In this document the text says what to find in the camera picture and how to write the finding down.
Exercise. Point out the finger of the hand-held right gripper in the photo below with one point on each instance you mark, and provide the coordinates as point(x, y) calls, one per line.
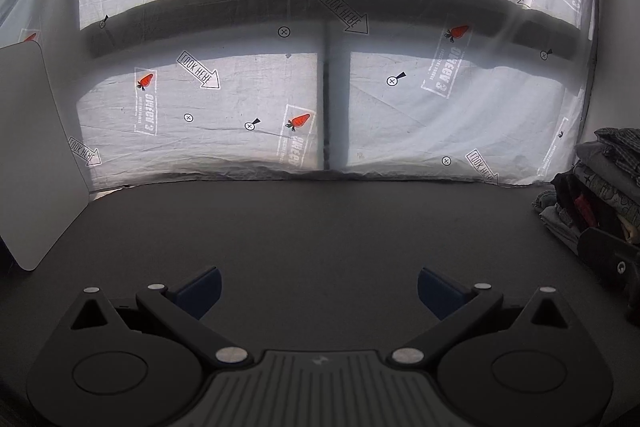
point(602, 254)

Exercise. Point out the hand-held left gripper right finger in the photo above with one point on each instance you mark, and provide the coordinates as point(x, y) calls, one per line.
point(436, 293)

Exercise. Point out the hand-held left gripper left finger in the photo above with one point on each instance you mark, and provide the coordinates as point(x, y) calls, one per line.
point(200, 293)

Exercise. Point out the blue plaid shirt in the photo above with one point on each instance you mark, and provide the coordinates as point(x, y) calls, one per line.
point(622, 147)

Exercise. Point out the stack of folded clothes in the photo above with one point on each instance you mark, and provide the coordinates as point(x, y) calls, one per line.
point(567, 194)

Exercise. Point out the cream folded garment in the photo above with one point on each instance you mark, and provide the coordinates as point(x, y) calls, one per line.
point(632, 227)

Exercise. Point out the red folded garment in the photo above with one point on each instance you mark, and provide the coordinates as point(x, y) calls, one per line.
point(582, 208)

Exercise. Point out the light blue-grey folded garment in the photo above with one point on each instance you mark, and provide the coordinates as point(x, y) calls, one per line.
point(555, 219)

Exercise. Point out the cartoon print folded garment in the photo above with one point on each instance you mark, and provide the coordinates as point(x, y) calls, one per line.
point(605, 189)

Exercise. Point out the grey folded garment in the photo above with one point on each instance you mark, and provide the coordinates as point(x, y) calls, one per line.
point(597, 159)

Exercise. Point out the white board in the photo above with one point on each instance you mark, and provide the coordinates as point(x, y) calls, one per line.
point(35, 147)

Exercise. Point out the white printed sheet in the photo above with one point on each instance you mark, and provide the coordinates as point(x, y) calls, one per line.
point(250, 72)

